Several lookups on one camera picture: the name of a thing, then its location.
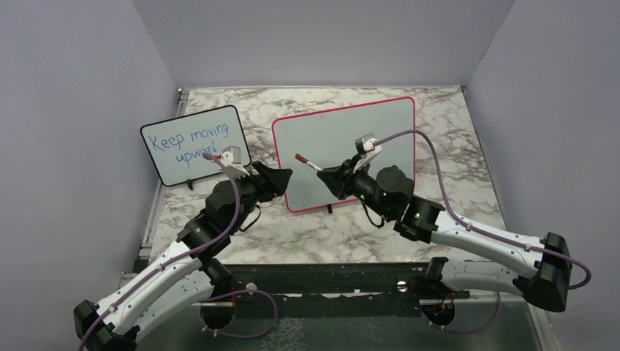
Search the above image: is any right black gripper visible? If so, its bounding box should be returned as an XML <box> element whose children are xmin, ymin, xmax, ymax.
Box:
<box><xmin>319</xmin><ymin>153</ymin><xmax>393</xmax><ymax>220</ymax></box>

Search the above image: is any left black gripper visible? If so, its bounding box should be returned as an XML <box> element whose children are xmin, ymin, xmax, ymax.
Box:
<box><xmin>228</xmin><ymin>161</ymin><xmax>293</xmax><ymax>233</ymax></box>

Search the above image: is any white marker pen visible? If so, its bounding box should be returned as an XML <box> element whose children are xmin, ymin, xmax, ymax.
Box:
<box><xmin>306</xmin><ymin>162</ymin><xmax>322</xmax><ymax>172</ymax></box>

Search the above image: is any red framed whiteboard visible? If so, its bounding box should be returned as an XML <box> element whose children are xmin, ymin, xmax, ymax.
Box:
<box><xmin>271</xmin><ymin>97</ymin><xmax>416</xmax><ymax>213</ymax></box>

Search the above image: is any red marker cap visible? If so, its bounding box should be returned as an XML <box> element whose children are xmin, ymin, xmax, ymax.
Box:
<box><xmin>295</xmin><ymin>154</ymin><xmax>308</xmax><ymax>165</ymax></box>

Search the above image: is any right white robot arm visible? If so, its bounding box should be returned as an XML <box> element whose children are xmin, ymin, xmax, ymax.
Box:
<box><xmin>317</xmin><ymin>160</ymin><xmax>572</xmax><ymax>312</ymax></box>

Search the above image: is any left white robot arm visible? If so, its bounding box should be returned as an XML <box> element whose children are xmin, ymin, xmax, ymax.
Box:
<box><xmin>73</xmin><ymin>159</ymin><xmax>293</xmax><ymax>350</ymax></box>

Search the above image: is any black framed written whiteboard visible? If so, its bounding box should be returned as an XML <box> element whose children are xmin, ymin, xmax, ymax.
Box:
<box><xmin>140</xmin><ymin>105</ymin><xmax>252</xmax><ymax>186</ymax></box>

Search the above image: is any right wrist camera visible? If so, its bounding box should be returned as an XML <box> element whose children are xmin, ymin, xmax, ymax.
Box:
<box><xmin>355</xmin><ymin>133</ymin><xmax>377</xmax><ymax>156</ymax></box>

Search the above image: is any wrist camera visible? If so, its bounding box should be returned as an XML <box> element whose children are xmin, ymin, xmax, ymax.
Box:
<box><xmin>355</xmin><ymin>133</ymin><xmax>377</xmax><ymax>156</ymax></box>
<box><xmin>219</xmin><ymin>146</ymin><xmax>242</xmax><ymax>167</ymax></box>

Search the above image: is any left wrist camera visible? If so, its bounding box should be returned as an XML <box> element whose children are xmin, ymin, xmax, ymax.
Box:
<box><xmin>219</xmin><ymin>146</ymin><xmax>242</xmax><ymax>167</ymax></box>

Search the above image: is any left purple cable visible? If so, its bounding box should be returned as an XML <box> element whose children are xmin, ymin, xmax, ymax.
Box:
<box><xmin>77</xmin><ymin>152</ymin><xmax>279</xmax><ymax>351</ymax></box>

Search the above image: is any purple cable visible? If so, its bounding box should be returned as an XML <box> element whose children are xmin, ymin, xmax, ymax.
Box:
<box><xmin>77</xmin><ymin>152</ymin><xmax>279</xmax><ymax>351</ymax></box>
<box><xmin>370</xmin><ymin>129</ymin><xmax>593</xmax><ymax>335</ymax></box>

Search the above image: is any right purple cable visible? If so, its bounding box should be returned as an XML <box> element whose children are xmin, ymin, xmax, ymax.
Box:
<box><xmin>370</xmin><ymin>129</ymin><xmax>593</xmax><ymax>335</ymax></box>

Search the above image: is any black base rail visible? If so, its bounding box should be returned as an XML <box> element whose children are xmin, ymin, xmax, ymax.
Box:
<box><xmin>133</xmin><ymin>259</ymin><xmax>521</xmax><ymax>321</ymax></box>

